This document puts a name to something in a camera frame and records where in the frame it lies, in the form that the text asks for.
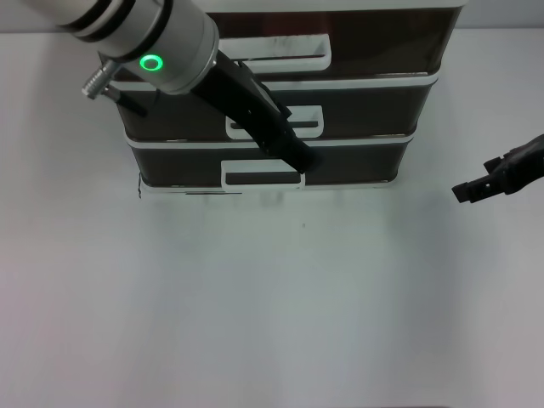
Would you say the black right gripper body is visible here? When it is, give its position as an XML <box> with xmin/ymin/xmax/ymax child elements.
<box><xmin>484</xmin><ymin>134</ymin><xmax>544</xmax><ymax>196</ymax></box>

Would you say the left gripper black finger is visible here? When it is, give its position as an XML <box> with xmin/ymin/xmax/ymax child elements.
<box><xmin>275</xmin><ymin>124</ymin><xmax>320</xmax><ymax>168</ymax></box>
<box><xmin>264</xmin><ymin>139</ymin><xmax>312</xmax><ymax>175</ymax></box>

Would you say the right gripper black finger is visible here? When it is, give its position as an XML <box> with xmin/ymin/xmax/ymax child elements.
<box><xmin>451</xmin><ymin>174</ymin><xmax>498</xmax><ymax>197</ymax></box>
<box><xmin>455</xmin><ymin>183</ymin><xmax>499</xmax><ymax>205</ymax></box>

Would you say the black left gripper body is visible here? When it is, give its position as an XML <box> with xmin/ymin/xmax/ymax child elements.
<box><xmin>192</xmin><ymin>48</ymin><xmax>293</xmax><ymax>155</ymax></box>

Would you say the brown drawer with smudged handle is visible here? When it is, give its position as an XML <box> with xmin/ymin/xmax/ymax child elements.
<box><xmin>112</xmin><ymin>8</ymin><xmax>461</xmax><ymax>84</ymax></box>

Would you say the dark plastic drawer cabinet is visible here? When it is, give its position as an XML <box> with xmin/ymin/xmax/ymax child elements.
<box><xmin>98</xmin><ymin>0</ymin><xmax>468</xmax><ymax>197</ymax></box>

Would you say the brown drawer with small handle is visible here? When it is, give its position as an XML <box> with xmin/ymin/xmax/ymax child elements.
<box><xmin>131</xmin><ymin>142</ymin><xmax>411</xmax><ymax>190</ymax></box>

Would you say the brown drawer with wide handle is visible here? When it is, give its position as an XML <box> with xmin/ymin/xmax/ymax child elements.
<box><xmin>115</xmin><ymin>82</ymin><xmax>438</xmax><ymax>142</ymax></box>

